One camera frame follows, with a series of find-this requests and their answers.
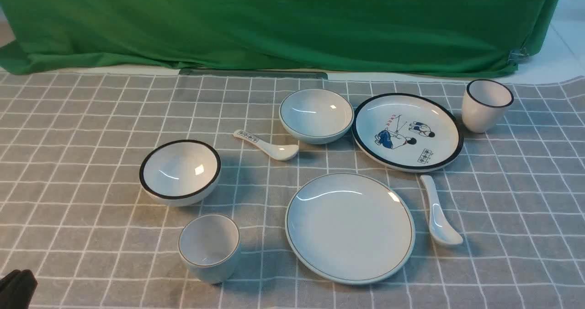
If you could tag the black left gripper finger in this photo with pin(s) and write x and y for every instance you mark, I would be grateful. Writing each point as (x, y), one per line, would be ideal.
(17, 289)

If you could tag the pale green ceramic cup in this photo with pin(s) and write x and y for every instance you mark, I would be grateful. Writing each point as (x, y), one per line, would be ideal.
(211, 247)

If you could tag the pale green ceramic bowl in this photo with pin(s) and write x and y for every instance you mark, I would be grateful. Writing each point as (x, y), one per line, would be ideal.
(316, 116)

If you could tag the plain white ceramic spoon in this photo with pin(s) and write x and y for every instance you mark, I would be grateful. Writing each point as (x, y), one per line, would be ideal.
(441, 230)

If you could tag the grey checked tablecloth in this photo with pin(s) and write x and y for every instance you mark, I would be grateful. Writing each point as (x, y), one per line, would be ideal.
(74, 212)

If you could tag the black rimmed white bowl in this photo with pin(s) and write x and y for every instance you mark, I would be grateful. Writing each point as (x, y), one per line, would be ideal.
(180, 173)

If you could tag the white spoon with print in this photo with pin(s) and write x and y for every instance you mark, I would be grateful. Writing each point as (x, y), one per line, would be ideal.
(276, 152)

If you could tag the pale green large plate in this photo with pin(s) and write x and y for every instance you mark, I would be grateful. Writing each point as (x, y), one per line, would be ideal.
(350, 229)

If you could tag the green backdrop cloth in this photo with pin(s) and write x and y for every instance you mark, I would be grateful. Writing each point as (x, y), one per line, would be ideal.
(467, 38)

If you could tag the black rimmed illustrated plate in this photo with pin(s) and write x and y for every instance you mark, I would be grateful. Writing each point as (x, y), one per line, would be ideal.
(406, 132)

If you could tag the black rimmed white cup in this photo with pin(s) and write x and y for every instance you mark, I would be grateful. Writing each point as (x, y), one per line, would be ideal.
(484, 103)

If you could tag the metal clip on backdrop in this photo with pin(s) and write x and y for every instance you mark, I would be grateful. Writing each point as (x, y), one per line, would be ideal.
(519, 56)

